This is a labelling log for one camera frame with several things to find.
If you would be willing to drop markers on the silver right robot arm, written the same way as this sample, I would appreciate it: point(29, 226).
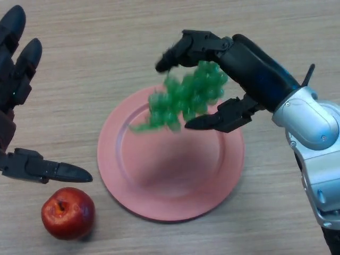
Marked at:
point(310, 119)

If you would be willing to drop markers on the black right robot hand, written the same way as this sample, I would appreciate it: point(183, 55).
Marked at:
point(255, 71)

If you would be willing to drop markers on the pink round plate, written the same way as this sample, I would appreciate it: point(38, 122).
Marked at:
point(170, 172)

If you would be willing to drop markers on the red apple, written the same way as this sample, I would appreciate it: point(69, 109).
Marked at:
point(69, 215)

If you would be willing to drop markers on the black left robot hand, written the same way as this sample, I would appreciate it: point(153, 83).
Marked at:
point(8, 79)

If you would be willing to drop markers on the green grape bunch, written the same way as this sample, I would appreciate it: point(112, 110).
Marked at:
point(183, 98)

